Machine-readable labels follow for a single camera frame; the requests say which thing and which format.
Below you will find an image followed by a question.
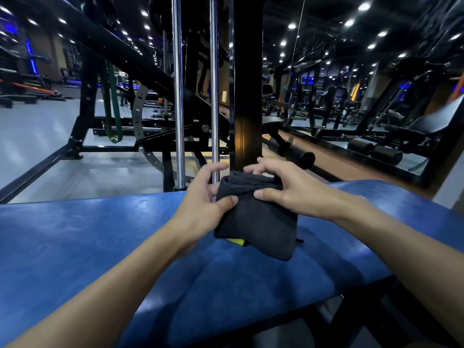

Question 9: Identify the grey and yellow cleaning cloth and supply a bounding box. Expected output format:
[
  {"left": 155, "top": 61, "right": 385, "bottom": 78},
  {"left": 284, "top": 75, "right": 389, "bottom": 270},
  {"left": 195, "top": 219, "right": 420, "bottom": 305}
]
[{"left": 214, "top": 171, "right": 305, "bottom": 261}]

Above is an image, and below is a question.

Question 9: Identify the person's left forearm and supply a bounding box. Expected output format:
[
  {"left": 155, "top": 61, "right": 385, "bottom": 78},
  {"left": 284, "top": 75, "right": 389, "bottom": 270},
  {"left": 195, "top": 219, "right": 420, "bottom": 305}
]
[{"left": 5, "top": 228, "right": 189, "bottom": 348}]

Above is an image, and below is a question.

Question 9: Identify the blue padded bench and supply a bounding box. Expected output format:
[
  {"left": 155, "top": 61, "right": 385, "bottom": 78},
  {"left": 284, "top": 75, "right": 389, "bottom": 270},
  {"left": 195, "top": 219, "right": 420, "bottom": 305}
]
[{"left": 0, "top": 179, "right": 464, "bottom": 348}]

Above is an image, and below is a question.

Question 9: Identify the black gym equipment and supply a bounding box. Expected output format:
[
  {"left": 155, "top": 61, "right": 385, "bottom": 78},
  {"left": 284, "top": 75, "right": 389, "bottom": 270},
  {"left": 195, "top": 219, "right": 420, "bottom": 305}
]
[{"left": 262, "top": 0, "right": 464, "bottom": 189}]

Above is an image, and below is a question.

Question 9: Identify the chrome guide rod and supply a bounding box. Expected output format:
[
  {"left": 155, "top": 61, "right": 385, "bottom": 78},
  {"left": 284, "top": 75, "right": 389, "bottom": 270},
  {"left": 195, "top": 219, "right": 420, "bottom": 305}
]
[
  {"left": 209, "top": 0, "right": 221, "bottom": 184},
  {"left": 171, "top": 0, "right": 188, "bottom": 191}
]

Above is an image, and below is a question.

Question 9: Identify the black weight machine frame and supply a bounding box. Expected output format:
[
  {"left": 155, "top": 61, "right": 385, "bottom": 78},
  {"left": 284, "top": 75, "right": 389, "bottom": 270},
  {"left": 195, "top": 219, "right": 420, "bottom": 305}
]
[{"left": 0, "top": 0, "right": 231, "bottom": 204}]

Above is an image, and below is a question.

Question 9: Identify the person's right hand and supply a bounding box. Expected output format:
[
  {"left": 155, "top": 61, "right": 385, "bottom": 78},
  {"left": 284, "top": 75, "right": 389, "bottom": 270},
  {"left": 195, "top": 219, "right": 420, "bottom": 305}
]
[{"left": 243, "top": 157, "right": 363, "bottom": 221}]

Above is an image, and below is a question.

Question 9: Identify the black foam roller pad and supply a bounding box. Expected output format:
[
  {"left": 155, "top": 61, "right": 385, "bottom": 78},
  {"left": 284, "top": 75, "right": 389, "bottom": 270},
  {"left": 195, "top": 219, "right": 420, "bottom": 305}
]
[{"left": 279, "top": 141, "right": 316, "bottom": 170}]

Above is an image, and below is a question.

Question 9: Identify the person's right forearm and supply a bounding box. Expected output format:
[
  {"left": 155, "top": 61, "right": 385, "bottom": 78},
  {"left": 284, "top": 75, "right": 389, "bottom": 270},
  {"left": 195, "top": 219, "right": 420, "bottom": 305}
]
[{"left": 333, "top": 199, "right": 464, "bottom": 345}]

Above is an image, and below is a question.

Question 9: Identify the person's left hand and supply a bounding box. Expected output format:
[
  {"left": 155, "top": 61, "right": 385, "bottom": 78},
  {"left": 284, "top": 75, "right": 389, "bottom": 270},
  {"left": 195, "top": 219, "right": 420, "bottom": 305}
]
[{"left": 170, "top": 162, "right": 239, "bottom": 250}]

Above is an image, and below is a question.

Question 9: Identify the black machine column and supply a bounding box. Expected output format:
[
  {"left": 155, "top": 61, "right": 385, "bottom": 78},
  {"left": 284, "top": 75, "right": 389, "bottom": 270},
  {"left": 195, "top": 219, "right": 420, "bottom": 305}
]
[{"left": 228, "top": 0, "right": 264, "bottom": 171}]

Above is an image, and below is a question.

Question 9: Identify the green resistance band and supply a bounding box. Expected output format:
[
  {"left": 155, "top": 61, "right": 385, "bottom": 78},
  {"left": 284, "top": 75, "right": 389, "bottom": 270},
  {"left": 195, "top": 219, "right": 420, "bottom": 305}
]
[{"left": 100, "top": 61, "right": 123, "bottom": 144}]

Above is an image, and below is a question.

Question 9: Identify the perforated steel adjustment arc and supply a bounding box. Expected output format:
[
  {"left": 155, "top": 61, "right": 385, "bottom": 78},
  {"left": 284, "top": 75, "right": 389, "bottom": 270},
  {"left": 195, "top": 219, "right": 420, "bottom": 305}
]
[{"left": 131, "top": 85, "right": 195, "bottom": 184}]

